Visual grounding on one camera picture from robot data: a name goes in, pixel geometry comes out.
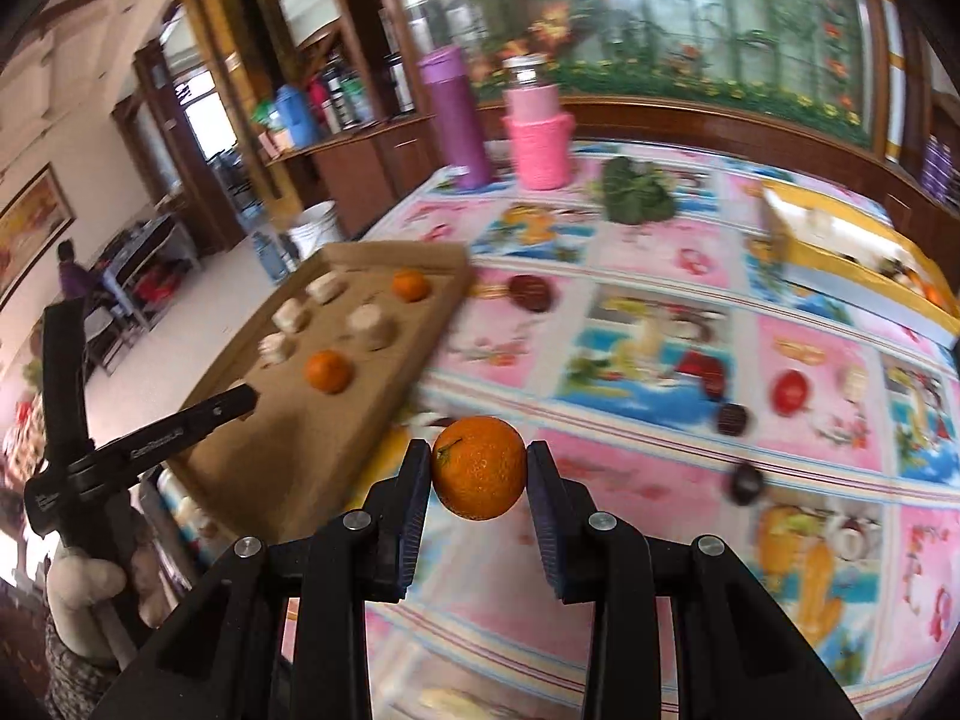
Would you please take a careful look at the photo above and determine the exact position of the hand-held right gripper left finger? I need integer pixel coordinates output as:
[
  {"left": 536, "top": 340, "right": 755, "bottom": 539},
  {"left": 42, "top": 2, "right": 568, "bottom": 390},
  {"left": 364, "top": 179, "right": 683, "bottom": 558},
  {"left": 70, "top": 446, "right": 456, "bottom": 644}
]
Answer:
[{"left": 94, "top": 439, "right": 434, "bottom": 720}]

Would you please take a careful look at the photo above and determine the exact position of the blue plastic jug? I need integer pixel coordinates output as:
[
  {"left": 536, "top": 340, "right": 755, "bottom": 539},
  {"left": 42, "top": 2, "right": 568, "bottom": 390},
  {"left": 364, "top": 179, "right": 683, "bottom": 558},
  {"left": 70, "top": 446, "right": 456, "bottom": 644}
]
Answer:
[{"left": 274, "top": 85, "right": 320, "bottom": 149}]

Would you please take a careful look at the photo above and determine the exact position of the brown cardboard box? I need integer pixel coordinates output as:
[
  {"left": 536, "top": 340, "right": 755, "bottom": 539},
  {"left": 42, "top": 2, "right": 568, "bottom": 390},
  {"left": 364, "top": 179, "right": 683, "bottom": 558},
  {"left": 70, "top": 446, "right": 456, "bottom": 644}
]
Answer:
[{"left": 161, "top": 240, "right": 475, "bottom": 545}]

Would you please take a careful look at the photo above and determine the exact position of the pink knit-sleeved bottle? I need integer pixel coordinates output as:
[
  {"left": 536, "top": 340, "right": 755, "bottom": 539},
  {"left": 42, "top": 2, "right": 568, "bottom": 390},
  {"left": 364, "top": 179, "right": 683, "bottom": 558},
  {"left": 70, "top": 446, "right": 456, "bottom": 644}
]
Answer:
[{"left": 501, "top": 54, "right": 577, "bottom": 190}]

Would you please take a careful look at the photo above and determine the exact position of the clear water jug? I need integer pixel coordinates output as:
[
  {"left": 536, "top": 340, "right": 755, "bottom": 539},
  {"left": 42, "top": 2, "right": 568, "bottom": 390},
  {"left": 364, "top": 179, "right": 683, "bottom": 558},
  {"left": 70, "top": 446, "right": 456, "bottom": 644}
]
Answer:
[{"left": 251, "top": 231, "right": 297, "bottom": 282}]

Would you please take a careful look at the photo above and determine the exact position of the person's left hand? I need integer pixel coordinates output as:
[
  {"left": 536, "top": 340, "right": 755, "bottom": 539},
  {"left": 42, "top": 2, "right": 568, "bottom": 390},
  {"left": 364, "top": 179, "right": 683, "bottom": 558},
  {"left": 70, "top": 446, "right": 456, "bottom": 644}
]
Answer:
[{"left": 45, "top": 506, "right": 177, "bottom": 631}]

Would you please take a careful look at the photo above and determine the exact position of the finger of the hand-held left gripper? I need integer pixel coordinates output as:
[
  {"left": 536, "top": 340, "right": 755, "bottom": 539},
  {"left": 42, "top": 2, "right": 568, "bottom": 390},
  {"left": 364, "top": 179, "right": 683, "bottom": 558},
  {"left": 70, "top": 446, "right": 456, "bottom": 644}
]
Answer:
[
  {"left": 96, "top": 385, "right": 258, "bottom": 482},
  {"left": 42, "top": 298, "right": 94, "bottom": 467}
]

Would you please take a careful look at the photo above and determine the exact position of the red tomato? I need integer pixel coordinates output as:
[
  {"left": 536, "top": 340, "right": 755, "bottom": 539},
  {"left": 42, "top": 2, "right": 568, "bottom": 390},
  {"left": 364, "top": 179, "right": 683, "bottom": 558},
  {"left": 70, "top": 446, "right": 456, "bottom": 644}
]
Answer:
[{"left": 771, "top": 370, "right": 813, "bottom": 416}]

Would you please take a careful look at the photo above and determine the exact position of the green leafy vegetable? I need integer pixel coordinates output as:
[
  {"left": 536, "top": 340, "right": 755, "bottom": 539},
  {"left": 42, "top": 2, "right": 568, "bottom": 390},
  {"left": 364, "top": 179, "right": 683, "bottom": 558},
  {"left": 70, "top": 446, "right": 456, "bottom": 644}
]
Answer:
[{"left": 600, "top": 156, "right": 677, "bottom": 226}]

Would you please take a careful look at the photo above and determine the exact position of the framed wall painting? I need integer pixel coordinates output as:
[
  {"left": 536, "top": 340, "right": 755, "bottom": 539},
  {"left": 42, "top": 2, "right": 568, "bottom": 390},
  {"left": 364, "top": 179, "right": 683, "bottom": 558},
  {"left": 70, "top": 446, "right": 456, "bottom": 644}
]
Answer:
[{"left": 0, "top": 165, "right": 76, "bottom": 301}]

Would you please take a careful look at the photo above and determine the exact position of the gold paper box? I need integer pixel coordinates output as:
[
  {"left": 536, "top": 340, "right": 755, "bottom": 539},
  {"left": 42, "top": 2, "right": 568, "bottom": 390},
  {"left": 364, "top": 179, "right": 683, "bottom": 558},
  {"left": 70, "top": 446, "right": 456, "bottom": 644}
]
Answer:
[{"left": 761, "top": 180, "right": 960, "bottom": 346}]

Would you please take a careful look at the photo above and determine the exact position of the wooden shelf unit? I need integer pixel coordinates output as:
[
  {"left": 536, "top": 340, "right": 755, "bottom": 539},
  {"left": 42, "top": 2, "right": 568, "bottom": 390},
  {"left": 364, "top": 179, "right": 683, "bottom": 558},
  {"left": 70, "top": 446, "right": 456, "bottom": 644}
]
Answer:
[{"left": 180, "top": 0, "right": 436, "bottom": 241}]

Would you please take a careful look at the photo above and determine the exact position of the purple tumbler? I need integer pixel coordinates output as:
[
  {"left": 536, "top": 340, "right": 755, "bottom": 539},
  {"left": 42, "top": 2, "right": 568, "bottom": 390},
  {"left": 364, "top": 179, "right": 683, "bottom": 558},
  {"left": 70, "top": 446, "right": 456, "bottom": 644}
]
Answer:
[{"left": 418, "top": 45, "right": 494, "bottom": 191}]

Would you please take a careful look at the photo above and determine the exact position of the person's left forearm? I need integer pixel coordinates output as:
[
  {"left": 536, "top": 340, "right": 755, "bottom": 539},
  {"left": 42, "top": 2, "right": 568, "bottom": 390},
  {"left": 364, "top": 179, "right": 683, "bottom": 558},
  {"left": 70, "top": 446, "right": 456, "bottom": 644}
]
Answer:
[{"left": 43, "top": 611, "right": 125, "bottom": 720}]

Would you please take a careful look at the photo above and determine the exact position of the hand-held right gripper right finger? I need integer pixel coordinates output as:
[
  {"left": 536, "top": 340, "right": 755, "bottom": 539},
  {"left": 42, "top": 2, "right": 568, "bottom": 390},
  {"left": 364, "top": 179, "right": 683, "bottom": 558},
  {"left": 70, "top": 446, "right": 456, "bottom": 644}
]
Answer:
[{"left": 525, "top": 441, "right": 863, "bottom": 720}]

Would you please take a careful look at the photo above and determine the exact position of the red date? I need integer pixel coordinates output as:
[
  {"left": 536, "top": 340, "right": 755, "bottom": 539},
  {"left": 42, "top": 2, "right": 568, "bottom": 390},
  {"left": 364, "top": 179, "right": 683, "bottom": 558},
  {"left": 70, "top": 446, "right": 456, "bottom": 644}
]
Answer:
[
  {"left": 508, "top": 274, "right": 560, "bottom": 312},
  {"left": 675, "top": 352, "right": 730, "bottom": 400}
]

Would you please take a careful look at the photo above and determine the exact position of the flower mural glass panel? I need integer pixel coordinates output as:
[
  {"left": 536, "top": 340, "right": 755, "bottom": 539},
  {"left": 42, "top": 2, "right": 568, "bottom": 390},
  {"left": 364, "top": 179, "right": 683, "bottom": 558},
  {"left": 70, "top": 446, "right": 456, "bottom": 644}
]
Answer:
[{"left": 390, "top": 0, "right": 886, "bottom": 151}]

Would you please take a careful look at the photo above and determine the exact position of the white plastic bucket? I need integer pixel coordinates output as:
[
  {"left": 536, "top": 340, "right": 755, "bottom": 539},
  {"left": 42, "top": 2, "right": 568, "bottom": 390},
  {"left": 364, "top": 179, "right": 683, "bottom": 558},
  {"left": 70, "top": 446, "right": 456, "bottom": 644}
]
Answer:
[{"left": 289, "top": 201, "right": 340, "bottom": 260}]

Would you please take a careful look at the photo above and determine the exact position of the fruit printed tablecloth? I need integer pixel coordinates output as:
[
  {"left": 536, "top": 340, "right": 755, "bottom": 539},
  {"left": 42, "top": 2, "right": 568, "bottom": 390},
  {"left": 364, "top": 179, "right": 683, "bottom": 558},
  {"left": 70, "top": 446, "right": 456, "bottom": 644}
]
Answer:
[{"left": 161, "top": 139, "right": 960, "bottom": 720}]

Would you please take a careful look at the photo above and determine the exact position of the metal frame side table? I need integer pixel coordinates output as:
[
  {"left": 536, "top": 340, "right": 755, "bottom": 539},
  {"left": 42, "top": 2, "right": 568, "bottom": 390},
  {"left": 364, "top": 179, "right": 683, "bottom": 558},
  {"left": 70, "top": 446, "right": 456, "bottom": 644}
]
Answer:
[{"left": 97, "top": 214, "right": 203, "bottom": 331}]

